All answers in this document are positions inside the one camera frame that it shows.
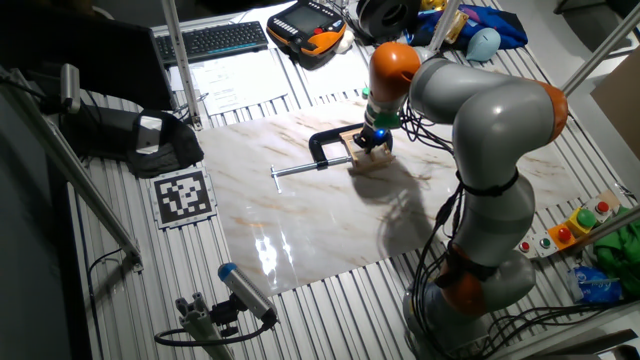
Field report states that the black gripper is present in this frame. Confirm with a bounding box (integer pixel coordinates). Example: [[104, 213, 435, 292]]
[[353, 124, 394, 156]]

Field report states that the miniature wooden sliding window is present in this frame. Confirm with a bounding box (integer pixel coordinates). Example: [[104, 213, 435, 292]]
[[339, 127, 396, 175]]

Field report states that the green flange adapter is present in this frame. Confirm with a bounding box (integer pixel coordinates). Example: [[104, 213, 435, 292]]
[[363, 108, 401, 130]]

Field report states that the black metal C-clamp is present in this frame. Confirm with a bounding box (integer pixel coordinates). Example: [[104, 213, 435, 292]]
[[269, 123, 395, 195]]

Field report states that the blank white paper sheet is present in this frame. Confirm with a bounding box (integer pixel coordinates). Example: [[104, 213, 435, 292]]
[[294, 47, 374, 100]]

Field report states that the white marble pattern board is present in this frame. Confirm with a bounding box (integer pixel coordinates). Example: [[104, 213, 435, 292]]
[[196, 93, 584, 297]]

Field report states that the small white round object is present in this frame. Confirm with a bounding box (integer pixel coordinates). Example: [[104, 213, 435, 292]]
[[333, 29, 356, 55]]

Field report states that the orange black teach pendant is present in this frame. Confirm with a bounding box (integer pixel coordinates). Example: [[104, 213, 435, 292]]
[[265, 0, 349, 71]]

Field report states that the black filament spool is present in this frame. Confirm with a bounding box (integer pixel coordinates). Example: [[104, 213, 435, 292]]
[[355, 0, 422, 45]]

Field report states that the printed paper sheet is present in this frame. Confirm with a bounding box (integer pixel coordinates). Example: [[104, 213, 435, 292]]
[[192, 49, 291, 117]]

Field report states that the golden brown small box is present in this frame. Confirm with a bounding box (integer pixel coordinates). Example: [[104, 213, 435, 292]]
[[442, 9, 470, 45]]

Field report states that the light blue egg-shaped object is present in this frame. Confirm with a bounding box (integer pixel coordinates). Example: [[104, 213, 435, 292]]
[[465, 27, 502, 63]]

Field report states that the black computer keyboard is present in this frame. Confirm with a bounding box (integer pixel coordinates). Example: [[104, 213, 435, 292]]
[[153, 20, 270, 67]]

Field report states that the black white fiducial marker board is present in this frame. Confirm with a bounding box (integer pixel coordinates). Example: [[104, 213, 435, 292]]
[[149, 167, 219, 230]]

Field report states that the blue cloth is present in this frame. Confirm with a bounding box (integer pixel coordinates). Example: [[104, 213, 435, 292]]
[[407, 3, 529, 51]]

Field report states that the black fabric bag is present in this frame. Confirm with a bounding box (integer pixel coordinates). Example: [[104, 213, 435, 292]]
[[59, 107, 205, 180]]

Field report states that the small white box green button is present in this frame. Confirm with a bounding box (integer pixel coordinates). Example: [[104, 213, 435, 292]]
[[532, 232, 557, 257]]

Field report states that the small grey white device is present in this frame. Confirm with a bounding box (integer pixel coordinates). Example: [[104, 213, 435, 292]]
[[135, 115, 164, 155]]

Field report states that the orange box with red button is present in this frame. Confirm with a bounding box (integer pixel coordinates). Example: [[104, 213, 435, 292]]
[[551, 223, 579, 251]]

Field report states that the yellow box with green button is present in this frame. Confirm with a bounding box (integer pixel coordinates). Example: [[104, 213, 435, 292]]
[[567, 207, 599, 238]]

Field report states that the short aluminium profile stub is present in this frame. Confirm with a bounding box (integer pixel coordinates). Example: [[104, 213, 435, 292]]
[[174, 292, 236, 360]]

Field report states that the grey box with red button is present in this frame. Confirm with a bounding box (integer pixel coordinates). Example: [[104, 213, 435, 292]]
[[584, 194, 621, 224]]

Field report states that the short slanted aluminium beam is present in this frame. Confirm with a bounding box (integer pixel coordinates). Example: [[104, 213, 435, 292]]
[[569, 204, 640, 254]]

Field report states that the brown cardboard box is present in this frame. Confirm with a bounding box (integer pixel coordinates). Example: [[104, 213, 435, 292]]
[[589, 47, 640, 161]]

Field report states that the blue plastic bag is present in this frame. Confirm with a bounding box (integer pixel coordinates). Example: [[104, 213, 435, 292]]
[[567, 264, 624, 305]]

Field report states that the black laptop screen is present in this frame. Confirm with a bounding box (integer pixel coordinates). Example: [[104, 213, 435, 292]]
[[0, 9, 176, 112]]

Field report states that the green cloth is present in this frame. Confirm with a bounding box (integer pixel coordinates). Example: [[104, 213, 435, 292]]
[[592, 205, 640, 301]]

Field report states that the long slanted aluminium beam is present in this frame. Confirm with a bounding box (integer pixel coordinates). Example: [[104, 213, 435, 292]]
[[0, 67, 144, 274]]

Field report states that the silver webcam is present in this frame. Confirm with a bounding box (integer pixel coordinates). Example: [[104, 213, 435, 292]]
[[59, 63, 82, 115]]

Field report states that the thin aluminium post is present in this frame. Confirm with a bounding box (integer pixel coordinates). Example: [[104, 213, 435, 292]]
[[427, 0, 462, 54]]

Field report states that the silver camera with blue cap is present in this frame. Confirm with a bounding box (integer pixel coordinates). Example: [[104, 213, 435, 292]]
[[217, 262, 279, 324]]

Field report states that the upright aluminium post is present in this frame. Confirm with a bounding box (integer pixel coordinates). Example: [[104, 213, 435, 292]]
[[160, 0, 204, 131]]

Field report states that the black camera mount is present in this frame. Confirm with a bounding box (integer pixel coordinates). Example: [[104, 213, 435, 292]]
[[209, 294, 242, 339]]

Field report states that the black camera cable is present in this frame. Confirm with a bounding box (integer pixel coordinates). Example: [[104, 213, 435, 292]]
[[153, 319, 277, 347]]

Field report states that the aluminium beam with foot bracket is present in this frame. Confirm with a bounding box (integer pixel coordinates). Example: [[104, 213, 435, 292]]
[[559, 2, 640, 99]]

